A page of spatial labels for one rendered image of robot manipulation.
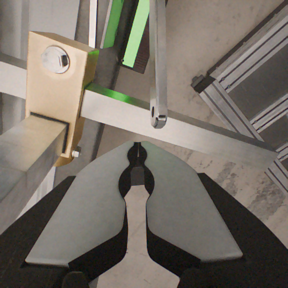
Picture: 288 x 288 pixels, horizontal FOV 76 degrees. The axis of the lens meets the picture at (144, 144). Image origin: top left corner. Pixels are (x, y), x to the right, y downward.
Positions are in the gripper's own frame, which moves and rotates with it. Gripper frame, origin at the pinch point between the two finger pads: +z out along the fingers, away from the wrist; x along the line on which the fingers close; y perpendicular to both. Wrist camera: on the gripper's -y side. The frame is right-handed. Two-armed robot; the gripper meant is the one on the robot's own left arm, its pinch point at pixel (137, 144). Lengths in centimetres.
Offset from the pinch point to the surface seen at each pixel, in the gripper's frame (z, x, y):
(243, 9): 94, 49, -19
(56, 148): 4.5, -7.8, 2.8
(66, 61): 6.9, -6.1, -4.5
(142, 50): 23.6, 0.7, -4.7
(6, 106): 31.9, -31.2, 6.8
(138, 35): 23.7, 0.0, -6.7
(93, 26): 23.2, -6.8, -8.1
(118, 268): 95, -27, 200
